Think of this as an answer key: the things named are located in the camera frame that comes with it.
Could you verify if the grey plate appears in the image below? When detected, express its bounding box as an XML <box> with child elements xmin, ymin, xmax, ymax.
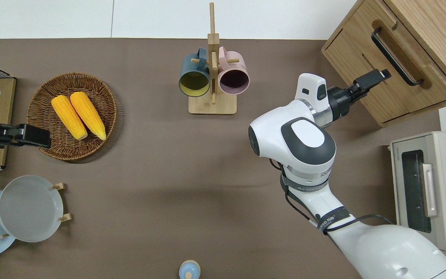
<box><xmin>0</xmin><ymin>175</ymin><xmax>64</xmax><ymax>243</ymax></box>

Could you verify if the wooden drawer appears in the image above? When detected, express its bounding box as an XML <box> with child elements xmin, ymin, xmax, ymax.
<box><xmin>339</xmin><ymin>0</ymin><xmax>446</xmax><ymax>113</ymax></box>

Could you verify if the brown wicker basket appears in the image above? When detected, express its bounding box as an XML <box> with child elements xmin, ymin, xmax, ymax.
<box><xmin>26</xmin><ymin>72</ymin><xmax>117</xmax><ymax>161</ymax></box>

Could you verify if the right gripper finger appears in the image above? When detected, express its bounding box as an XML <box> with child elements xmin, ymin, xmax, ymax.
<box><xmin>354</xmin><ymin>69</ymin><xmax>392</xmax><ymax>94</ymax></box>

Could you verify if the brown table mat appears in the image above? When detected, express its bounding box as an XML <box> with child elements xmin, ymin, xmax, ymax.
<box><xmin>0</xmin><ymin>38</ymin><xmax>442</xmax><ymax>279</ymax></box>

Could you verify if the wooden mug rack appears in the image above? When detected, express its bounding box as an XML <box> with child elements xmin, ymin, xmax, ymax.
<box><xmin>188</xmin><ymin>2</ymin><xmax>241</xmax><ymax>115</ymax></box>

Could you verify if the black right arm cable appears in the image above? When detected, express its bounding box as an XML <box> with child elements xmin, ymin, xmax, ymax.
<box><xmin>269</xmin><ymin>157</ymin><xmax>395</xmax><ymax>235</ymax></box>

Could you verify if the light wooden cabinet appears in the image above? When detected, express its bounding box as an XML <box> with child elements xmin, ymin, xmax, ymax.
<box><xmin>321</xmin><ymin>0</ymin><xmax>446</xmax><ymax>128</ymax></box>

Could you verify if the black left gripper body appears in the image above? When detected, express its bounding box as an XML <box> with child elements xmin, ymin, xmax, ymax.
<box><xmin>0</xmin><ymin>123</ymin><xmax>27</xmax><ymax>150</ymax></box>

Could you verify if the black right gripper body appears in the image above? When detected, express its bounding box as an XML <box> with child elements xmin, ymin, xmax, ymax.
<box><xmin>327</xmin><ymin>81</ymin><xmax>364</xmax><ymax>123</ymax></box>

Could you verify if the dark blue mug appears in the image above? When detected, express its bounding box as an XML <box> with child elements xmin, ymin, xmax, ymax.
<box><xmin>178</xmin><ymin>47</ymin><xmax>211</xmax><ymax>97</ymax></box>

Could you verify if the yellow corn cob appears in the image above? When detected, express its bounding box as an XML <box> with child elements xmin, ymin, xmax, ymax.
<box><xmin>70</xmin><ymin>91</ymin><xmax>107</xmax><ymax>141</ymax></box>
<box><xmin>51</xmin><ymin>95</ymin><xmax>88</xmax><ymax>140</ymax></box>

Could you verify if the wooden plate rack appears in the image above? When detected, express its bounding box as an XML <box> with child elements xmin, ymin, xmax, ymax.
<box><xmin>0</xmin><ymin>182</ymin><xmax>72</xmax><ymax>239</ymax></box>

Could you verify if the pink mug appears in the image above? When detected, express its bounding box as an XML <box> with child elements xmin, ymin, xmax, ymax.
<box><xmin>217</xmin><ymin>46</ymin><xmax>250</xmax><ymax>95</ymax></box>

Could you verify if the black metal drawer handle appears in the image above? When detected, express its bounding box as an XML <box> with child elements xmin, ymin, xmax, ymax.
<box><xmin>371</xmin><ymin>27</ymin><xmax>424</xmax><ymax>86</ymax></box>

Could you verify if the light blue desk bell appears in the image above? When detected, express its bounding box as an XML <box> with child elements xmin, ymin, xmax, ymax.
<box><xmin>178</xmin><ymin>260</ymin><xmax>201</xmax><ymax>279</ymax></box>

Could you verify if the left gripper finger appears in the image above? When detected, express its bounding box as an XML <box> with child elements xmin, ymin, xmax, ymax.
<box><xmin>22</xmin><ymin>123</ymin><xmax>52</xmax><ymax>150</ymax></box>

